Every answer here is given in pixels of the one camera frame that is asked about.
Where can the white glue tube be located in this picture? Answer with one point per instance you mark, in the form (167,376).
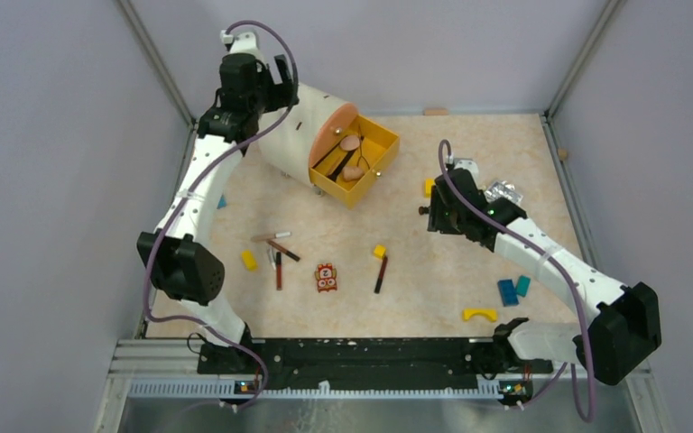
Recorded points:
(272,258)

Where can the wooden peg at wall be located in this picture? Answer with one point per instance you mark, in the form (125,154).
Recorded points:
(435,111)

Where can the black makeup brush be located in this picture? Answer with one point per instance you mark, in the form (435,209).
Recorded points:
(335,172)

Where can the blue lego brick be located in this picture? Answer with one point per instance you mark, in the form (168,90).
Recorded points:
(508,294)

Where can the yellow wedge block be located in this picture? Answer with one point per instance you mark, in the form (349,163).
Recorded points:
(249,260)

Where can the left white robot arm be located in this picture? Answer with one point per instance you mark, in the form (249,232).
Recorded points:
(183,280)

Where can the black hair loop tool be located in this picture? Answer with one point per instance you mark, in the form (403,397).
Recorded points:
(362,162)

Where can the beige makeup sponge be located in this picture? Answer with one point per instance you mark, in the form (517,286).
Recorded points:
(352,173)

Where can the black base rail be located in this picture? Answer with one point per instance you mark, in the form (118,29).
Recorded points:
(369,364)

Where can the small yellow cube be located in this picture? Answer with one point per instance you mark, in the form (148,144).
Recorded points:
(379,251)

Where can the teal block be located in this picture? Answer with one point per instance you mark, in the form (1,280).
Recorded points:
(522,286)

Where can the yellow rectangular block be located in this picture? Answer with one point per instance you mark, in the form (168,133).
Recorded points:
(428,186)

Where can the cream round drawer organizer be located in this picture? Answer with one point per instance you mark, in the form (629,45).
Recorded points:
(317,123)

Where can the brown lipstick tube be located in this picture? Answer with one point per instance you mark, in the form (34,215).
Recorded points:
(280,248)

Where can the nude concealer tube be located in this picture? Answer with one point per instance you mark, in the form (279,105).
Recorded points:
(271,236)

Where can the thin black stick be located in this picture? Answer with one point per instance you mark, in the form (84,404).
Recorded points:
(333,154)

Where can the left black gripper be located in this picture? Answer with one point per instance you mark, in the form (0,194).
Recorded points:
(281,95)

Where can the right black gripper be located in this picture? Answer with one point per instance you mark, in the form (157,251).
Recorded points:
(437,220)

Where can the dark red lip gloss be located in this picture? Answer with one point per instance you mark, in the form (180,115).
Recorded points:
(380,276)

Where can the yellow arch block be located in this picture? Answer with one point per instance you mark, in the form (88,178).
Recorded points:
(490,315)

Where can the clear plastic wrapper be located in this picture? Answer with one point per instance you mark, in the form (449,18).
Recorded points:
(502,189)

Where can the red owl number toy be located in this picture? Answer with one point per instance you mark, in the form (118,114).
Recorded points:
(326,277)

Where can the pink round powder puff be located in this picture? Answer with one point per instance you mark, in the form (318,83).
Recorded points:
(350,143)

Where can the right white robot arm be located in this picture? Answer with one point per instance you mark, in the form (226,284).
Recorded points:
(618,326)

